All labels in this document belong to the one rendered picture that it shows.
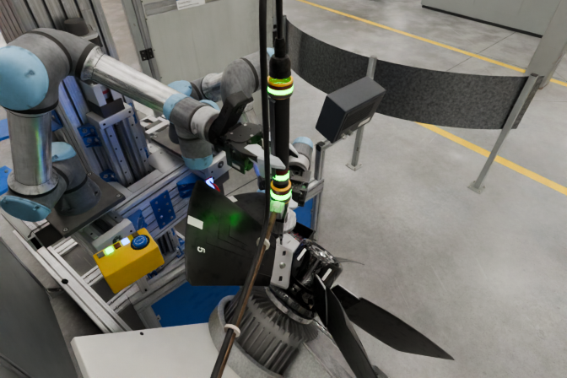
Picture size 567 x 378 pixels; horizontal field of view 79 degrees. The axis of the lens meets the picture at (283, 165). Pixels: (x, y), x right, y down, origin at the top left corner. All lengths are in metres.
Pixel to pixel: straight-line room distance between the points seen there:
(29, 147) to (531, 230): 2.88
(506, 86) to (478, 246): 1.06
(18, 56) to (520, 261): 2.71
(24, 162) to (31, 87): 0.26
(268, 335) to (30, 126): 0.72
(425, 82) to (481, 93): 0.35
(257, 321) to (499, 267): 2.06
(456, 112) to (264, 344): 2.14
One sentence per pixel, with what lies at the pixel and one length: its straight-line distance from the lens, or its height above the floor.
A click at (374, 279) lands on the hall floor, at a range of 2.30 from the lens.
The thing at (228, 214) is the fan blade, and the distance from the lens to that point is 0.71.
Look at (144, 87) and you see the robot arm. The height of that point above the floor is 1.50.
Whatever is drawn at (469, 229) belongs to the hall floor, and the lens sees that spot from 2.78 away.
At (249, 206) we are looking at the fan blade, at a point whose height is 1.18.
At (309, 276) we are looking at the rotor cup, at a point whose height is 1.23.
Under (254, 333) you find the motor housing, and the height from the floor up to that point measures 1.16.
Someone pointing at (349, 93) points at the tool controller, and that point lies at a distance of 1.42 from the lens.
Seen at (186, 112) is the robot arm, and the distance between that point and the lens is 0.80.
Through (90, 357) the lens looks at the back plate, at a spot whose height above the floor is 1.35.
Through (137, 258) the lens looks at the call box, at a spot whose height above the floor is 1.07.
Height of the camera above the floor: 1.92
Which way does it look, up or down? 41 degrees down
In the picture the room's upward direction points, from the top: straight up
